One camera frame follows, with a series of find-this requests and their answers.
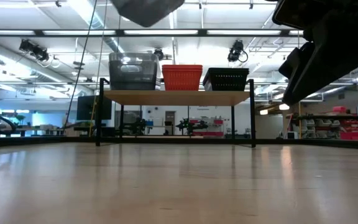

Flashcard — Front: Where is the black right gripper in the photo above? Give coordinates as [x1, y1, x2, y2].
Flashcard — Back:
[278, 0, 358, 106]

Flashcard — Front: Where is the black plastic slotted basket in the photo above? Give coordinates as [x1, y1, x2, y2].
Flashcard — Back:
[202, 72, 249, 91]
[206, 67, 250, 75]

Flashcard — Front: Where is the orange plastic mesh basket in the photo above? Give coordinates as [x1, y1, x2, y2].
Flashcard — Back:
[162, 68, 203, 73]
[162, 64, 204, 70]
[162, 71, 203, 91]

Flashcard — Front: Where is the translucent grey plastic bin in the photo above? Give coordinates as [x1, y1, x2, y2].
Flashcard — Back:
[108, 52, 162, 91]
[109, 0, 186, 28]

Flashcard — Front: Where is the wooden shelf with black legs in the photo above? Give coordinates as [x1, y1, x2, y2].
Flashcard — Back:
[95, 77, 257, 149]

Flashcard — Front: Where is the shelving with red bins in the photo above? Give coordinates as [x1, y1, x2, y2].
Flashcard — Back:
[290, 105, 358, 142]

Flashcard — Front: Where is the red and white cabinet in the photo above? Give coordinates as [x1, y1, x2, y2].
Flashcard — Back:
[190, 117, 225, 138]

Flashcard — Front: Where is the grey door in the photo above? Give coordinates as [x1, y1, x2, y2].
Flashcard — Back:
[165, 111, 177, 136]

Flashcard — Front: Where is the black monitor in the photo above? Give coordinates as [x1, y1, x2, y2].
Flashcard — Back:
[76, 95, 113, 121]

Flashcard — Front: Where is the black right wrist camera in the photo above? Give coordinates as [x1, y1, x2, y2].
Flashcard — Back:
[272, 0, 311, 26]

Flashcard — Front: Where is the black metal table frame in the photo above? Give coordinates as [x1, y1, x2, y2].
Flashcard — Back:
[0, 136, 358, 151]

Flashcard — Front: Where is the black overhead frame beam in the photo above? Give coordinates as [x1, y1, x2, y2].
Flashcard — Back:
[0, 28, 304, 38]

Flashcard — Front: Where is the yellow cord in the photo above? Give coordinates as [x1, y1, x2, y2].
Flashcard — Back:
[88, 0, 109, 138]

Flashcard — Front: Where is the black hanging cable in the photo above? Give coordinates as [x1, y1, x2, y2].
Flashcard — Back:
[63, 0, 99, 132]

